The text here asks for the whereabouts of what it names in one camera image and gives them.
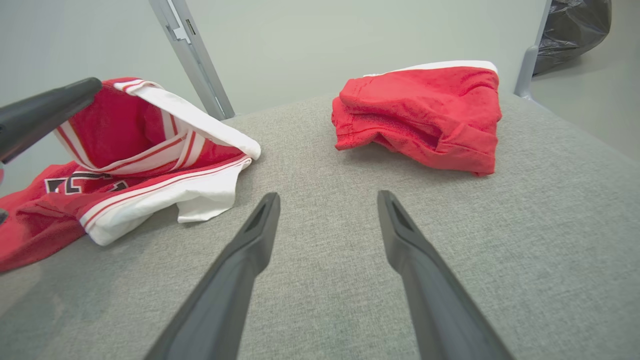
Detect red white basketball jersey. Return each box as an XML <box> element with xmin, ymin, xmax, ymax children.
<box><xmin>0</xmin><ymin>77</ymin><xmax>262</xmax><ymax>274</ymax></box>

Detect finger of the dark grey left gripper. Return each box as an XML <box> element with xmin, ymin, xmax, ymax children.
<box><xmin>0</xmin><ymin>77</ymin><xmax>103</xmax><ymax>164</ymax></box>

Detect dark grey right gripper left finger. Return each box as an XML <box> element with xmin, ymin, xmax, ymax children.
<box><xmin>145</xmin><ymin>192</ymin><xmax>281</xmax><ymax>360</ymax></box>

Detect grey post with round foot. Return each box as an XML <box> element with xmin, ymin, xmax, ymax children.
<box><xmin>513</xmin><ymin>0</ymin><xmax>554</xmax><ymax>99</ymax></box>

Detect grey fabric sofa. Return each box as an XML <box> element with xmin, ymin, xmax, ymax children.
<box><xmin>0</xmin><ymin>92</ymin><xmax>640</xmax><ymax>360</ymax></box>

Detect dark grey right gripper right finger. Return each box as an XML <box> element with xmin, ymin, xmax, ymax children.
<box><xmin>377</xmin><ymin>189</ymin><xmax>516</xmax><ymax>360</ymax></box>

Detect aluminium partition post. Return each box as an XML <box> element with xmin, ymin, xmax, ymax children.
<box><xmin>148</xmin><ymin>0</ymin><xmax>236</xmax><ymax>121</ymax></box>

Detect red shorts with white stripe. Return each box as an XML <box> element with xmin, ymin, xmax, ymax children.
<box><xmin>331</xmin><ymin>60</ymin><xmax>503</xmax><ymax>177</ymax></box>

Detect black plastic trash bag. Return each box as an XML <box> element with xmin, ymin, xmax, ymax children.
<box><xmin>532</xmin><ymin>0</ymin><xmax>612</xmax><ymax>76</ymax></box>

